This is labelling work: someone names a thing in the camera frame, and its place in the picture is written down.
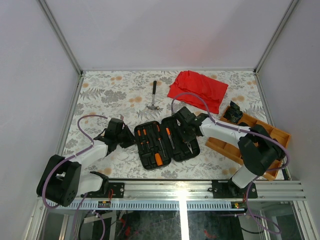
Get orange black pliers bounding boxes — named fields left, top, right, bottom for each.
left=176, top=119, right=193, bottom=154

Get small orange black screwdriver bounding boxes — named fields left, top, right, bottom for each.
left=142, top=128, right=151, bottom=150

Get orange handled utility knife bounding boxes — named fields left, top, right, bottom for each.
left=165, top=127, right=175, bottom=149

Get black plastic tool case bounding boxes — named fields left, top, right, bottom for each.
left=134, top=116, right=200, bottom=170

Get black handled hammer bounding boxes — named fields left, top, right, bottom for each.
left=146, top=80, right=160, bottom=111

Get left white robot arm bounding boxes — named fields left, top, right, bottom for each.
left=36, top=118, right=135, bottom=208

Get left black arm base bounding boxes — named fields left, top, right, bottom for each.
left=87, top=171, right=125, bottom=200

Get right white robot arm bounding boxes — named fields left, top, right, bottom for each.
left=173, top=107, right=286, bottom=198

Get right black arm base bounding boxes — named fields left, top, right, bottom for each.
left=211, top=180, right=258, bottom=199

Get red folded cloth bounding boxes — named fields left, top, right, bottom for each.
left=167, top=70, right=229, bottom=114

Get wooden compartment tray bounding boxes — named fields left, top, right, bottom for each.
left=205, top=105, right=292, bottom=181

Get aluminium front rail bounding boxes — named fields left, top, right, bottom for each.
left=48, top=179, right=307, bottom=211

